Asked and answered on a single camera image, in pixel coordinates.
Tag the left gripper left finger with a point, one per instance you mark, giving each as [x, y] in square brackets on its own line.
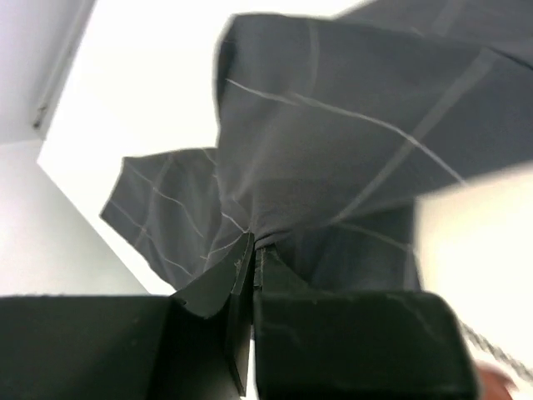
[193, 344]

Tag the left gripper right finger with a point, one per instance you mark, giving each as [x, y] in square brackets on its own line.
[311, 344]

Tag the dark plaid pillowcase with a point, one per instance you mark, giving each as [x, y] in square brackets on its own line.
[329, 130]

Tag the cream pillow with bear print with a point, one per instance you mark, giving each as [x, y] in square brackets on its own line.
[496, 385]

